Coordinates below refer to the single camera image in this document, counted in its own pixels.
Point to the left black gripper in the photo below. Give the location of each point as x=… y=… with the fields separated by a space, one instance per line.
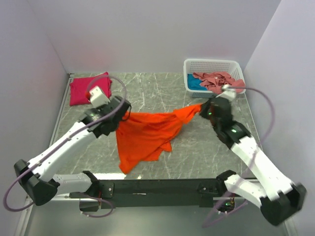
x=100 y=108

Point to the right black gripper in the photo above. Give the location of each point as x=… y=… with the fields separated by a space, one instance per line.
x=204 y=107

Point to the orange t shirt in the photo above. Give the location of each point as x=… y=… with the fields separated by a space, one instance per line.
x=144 y=136

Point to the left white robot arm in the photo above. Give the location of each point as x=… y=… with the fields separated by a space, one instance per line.
x=39 y=175

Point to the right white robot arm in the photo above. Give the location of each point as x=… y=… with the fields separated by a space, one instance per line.
x=277 y=197

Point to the pink t shirt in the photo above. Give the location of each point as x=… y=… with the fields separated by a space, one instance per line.
x=214 y=81

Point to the blue t shirt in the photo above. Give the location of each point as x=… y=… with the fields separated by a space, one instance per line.
x=194 y=83

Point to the white plastic basket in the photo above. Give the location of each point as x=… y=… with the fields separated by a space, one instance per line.
x=209 y=66

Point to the folded magenta t shirt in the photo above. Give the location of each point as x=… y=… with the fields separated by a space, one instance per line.
x=80 y=87

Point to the black base beam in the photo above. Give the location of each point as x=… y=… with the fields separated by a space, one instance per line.
x=160 y=192

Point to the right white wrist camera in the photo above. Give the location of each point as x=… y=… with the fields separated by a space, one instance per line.
x=228 y=93

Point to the aluminium rail frame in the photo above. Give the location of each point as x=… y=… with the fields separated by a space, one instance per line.
x=61 y=217

